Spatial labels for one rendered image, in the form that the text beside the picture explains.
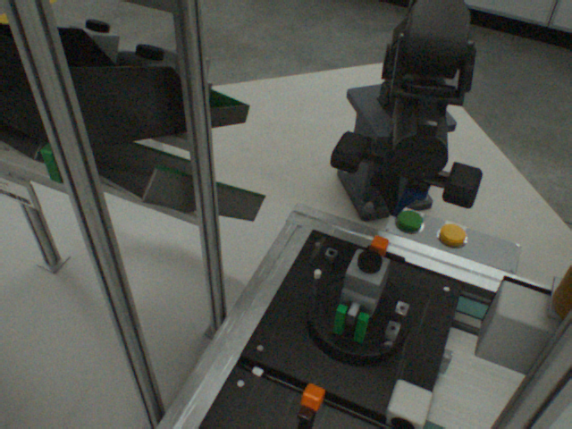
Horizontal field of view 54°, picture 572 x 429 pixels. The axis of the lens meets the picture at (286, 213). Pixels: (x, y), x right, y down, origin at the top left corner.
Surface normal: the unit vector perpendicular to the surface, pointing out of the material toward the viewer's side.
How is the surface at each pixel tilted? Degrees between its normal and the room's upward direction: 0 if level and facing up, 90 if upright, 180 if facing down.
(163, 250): 0
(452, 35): 30
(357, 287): 90
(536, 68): 0
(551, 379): 90
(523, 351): 90
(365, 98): 0
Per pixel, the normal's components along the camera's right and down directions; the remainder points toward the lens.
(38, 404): 0.03, -0.70
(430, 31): -0.07, -0.25
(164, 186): 0.83, 0.42
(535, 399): -0.41, 0.64
